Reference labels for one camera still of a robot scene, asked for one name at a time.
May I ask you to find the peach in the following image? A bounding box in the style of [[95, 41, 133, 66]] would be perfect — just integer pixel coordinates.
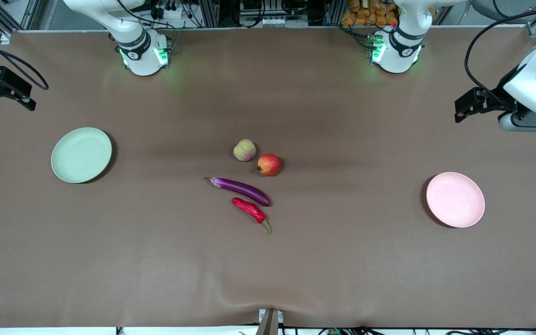
[[233, 139, 257, 162]]

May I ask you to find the purple eggplant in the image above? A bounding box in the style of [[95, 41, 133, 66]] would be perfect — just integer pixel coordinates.
[[204, 175, 271, 207]]

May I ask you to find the red chili pepper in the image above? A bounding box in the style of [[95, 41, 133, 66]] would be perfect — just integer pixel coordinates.
[[232, 197, 272, 235]]

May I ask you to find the pale green round plate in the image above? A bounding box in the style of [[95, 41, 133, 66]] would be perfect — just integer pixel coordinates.
[[51, 127, 113, 184]]

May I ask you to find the grey rounded object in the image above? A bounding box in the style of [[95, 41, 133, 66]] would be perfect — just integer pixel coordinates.
[[472, 0, 536, 24]]

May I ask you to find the pink round plate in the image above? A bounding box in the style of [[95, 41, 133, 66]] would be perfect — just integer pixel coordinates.
[[426, 172, 486, 228]]

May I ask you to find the bag of orange snacks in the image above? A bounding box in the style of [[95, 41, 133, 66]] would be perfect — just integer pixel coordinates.
[[341, 0, 401, 27]]

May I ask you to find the white power strip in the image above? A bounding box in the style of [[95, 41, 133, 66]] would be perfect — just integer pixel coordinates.
[[149, 0, 189, 20]]

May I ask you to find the brown table cloth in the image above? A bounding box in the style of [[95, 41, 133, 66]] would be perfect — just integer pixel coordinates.
[[0, 27, 536, 328]]

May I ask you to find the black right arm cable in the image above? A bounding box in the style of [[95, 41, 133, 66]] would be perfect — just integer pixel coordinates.
[[0, 28, 49, 91]]

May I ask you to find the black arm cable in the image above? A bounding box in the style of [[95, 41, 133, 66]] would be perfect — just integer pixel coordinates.
[[463, 7, 536, 102], [0, 28, 49, 91]]

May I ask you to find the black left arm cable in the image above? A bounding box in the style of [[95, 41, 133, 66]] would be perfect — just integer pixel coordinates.
[[463, 7, 536, 102]]

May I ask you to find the metal table edge bracket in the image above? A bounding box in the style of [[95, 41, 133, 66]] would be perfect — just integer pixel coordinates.
[[258, 308, 284, 335]]

